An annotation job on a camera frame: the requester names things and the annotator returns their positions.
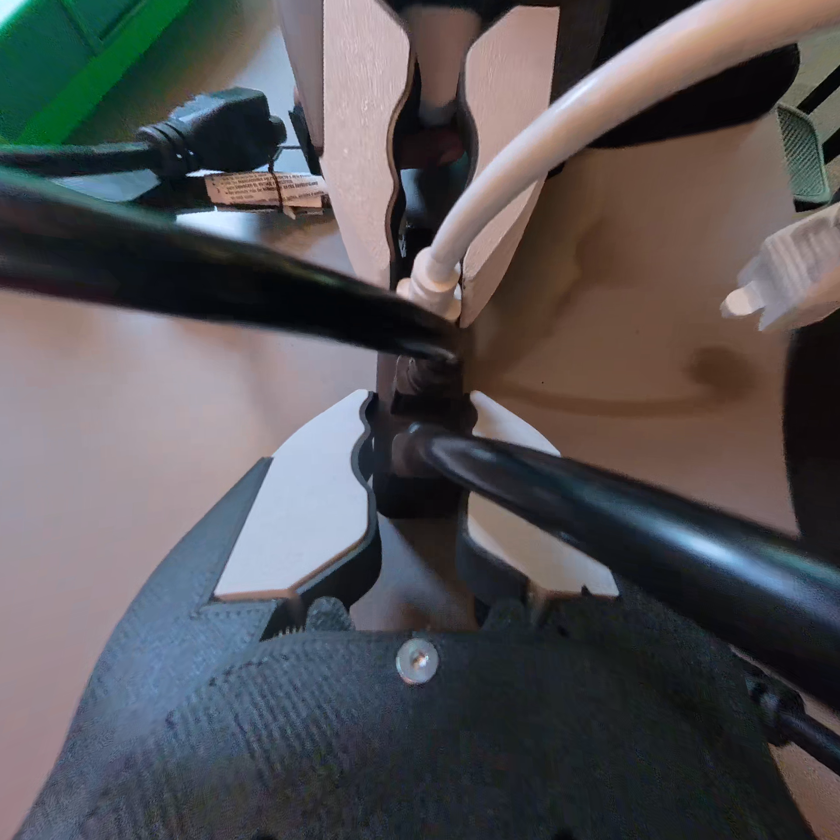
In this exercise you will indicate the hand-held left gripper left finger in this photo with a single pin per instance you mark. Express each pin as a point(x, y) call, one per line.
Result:
point(302, 518)

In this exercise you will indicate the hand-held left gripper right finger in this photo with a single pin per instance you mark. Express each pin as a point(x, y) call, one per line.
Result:
point(525, 554)

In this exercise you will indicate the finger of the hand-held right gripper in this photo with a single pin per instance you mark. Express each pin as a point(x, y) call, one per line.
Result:
point(518, 59)
point(361, 131)

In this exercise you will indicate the black power strip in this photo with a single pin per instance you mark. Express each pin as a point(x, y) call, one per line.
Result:
point(413, 495)

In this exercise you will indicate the green plastic bin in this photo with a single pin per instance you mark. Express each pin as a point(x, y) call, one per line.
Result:
point(52, 65)

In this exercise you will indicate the pale green mesh chair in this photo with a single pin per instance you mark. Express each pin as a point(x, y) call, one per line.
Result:
point(804, 154)

